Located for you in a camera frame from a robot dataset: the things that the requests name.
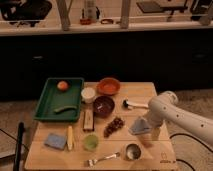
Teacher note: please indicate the black stand left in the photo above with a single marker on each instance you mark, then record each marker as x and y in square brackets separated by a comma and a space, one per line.
[18, 148]

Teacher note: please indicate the green cup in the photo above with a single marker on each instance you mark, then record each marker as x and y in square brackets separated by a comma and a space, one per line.
[90, 142]

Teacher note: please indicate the small red dish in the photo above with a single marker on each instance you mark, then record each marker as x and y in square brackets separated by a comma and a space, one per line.
[84, 21]

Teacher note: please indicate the orange-red bowl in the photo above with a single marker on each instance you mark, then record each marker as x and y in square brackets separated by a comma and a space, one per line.
[108, 86]

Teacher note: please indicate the purple grape bunch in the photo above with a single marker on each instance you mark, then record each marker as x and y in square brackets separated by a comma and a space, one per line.
[116, 124]

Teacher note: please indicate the dark maroon bowl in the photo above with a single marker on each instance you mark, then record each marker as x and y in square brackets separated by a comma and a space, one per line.
[103, 106]

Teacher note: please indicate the orange peach fruit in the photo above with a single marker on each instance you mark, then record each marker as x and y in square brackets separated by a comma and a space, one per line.
[62, 85]

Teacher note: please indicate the wooden block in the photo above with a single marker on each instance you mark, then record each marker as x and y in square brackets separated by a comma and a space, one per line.
[88, 124]

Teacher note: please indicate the black office chair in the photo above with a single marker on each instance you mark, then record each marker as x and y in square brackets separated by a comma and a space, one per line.
[30, 12]

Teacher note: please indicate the green plastic tray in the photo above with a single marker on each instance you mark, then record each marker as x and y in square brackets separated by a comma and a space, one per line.
[52, 98]

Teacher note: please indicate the white cup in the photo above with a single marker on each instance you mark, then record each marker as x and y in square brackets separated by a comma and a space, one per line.
[88, 94]

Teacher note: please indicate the blue-grey cloth towel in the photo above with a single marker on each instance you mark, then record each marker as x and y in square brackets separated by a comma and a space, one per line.
[140, 126]

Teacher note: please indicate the silver metal cup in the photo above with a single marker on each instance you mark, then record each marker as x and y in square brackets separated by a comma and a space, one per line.
[132, 152]

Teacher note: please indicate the blue sponge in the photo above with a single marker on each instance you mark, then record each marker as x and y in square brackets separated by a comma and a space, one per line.
[55, 141]

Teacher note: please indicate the white bottle on shelf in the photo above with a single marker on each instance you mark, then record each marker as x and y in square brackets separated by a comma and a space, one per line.
[90, 10]

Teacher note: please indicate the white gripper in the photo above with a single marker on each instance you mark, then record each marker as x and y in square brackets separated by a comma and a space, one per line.
[152, 124]

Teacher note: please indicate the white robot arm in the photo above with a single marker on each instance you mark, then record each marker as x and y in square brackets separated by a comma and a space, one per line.
[164, 107]

